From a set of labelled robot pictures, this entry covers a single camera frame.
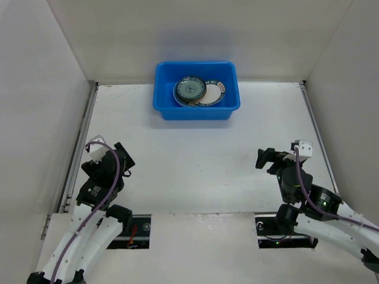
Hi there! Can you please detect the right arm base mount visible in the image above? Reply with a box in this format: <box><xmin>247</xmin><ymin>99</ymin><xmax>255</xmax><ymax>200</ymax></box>
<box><xmin>255</xmin><ymin>213</ymin><xmax>318</xmax><ymax>249</ymax></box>

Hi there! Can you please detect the yellow patterned plate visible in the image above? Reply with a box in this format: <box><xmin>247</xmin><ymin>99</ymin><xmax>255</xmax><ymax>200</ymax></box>
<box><xmin>176</xmin><ymin>99</ymin><xmax>205</xmax><ymax>107</ymax></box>

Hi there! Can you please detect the blue plastic bin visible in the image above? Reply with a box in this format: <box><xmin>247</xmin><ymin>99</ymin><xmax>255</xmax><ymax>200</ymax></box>
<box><xmin>152</xmin><ymin>62</ymin><xmax>240</xmax><ymax>120</ymax></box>

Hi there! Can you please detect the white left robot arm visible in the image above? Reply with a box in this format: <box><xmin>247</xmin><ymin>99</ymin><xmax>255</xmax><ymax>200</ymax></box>
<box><xmin>27</xmin><ymin>136</ymin><xmax>135</xmax><ymax>283</ymax></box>

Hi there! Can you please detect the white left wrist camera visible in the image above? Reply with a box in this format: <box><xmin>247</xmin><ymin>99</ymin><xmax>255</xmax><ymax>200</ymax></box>
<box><xmin>85</xmin><ymin>135</ymin><xmax>108</xmax><ymax>164</ymax></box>

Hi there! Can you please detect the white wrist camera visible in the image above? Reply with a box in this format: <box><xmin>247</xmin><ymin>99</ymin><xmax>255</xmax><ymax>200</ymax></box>
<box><xmin>291</xmin><ymin>140</ymin><xmax>313</xmax><ymax>160</ymax></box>
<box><xmin>85</xmin><ymin>135</ymin><xmax>108</xmax><ymax>164</ymax></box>

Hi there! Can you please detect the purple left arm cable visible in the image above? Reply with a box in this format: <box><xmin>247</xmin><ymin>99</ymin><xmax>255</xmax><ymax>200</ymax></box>
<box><xmin>49</xmin><ymin>141</ymin><xmax>121</xmax><ymax>284</ymax></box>

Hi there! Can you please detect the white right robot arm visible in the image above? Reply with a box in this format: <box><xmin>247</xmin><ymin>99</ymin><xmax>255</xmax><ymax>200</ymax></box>
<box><xmin>255</xmin><ymin>143</ymin><xmax>378</xmax><ymax>273</ymax></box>

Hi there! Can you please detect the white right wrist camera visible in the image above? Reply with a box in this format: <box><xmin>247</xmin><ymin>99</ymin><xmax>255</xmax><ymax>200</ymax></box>
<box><xmin>291</xmin><ymin>140</ymin><xmax>313</xmax><ymax>160</ymax></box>

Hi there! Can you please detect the celadon blue pattern plate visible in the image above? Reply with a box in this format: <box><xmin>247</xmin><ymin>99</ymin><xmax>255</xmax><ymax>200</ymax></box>
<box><xmin>174</xmin><ymin>76</ymin><xmax>207</xmax><ymax>102</ymax></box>

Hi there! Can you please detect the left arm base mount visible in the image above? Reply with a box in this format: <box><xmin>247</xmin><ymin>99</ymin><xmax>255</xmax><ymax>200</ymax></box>
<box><xmin>107</xmin><ymin>215</ymin><xmax>152</xmax><ymax>250</ymax></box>

